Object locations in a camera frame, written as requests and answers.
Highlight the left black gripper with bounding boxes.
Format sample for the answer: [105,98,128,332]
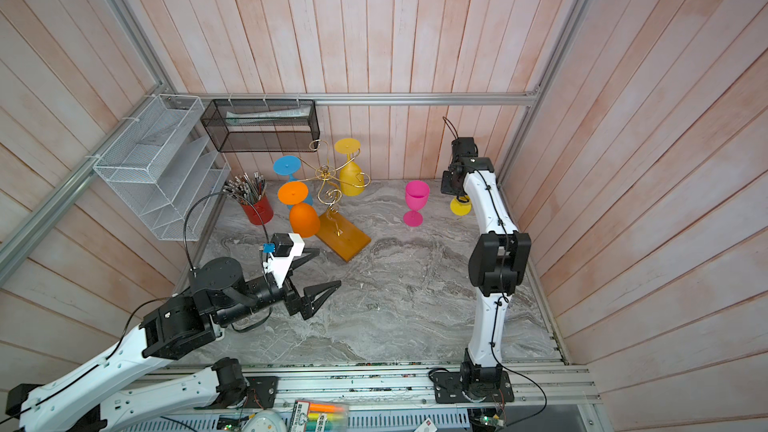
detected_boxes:
[215,272,341,326]

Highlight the pink wine glass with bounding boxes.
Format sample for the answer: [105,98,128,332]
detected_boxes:
[403,180,430,227]

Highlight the light yellow wine glass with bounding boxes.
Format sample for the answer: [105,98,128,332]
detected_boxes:
[450,195,472,217]

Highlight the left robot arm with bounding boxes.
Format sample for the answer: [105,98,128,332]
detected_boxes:
[5,257,341,431]

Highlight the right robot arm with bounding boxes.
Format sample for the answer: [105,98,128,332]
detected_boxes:
[441,137,531,401]

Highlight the gold wine glass rack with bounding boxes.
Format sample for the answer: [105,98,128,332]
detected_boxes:
[304,155,371,262]

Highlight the orange wine glass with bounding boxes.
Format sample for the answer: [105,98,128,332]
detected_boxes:
[278,181,320,238]

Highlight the dark yellow wine glass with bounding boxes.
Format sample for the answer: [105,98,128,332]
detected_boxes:
[334,137,367,197]

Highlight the blue wine glass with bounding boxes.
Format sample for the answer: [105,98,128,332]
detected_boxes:
[273,155,313,208]

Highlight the pens bundle in cup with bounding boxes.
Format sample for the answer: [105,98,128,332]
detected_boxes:
[223,172,266,206]

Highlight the highlighter marker box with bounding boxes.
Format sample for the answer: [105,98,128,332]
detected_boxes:
[287,400,348,432]

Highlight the white round device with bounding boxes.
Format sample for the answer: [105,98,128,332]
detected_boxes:
[240,410,288,432]

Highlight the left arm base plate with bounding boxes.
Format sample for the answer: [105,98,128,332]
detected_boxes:
[200,376,279,410]

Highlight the black mesh wall basket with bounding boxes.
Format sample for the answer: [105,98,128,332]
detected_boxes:
[201,98,321,153]

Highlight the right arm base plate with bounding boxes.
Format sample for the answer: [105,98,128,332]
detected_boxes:
[427,368,515,404]

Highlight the white mesh wall organizer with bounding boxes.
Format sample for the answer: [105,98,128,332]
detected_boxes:
[94,95,231,242]

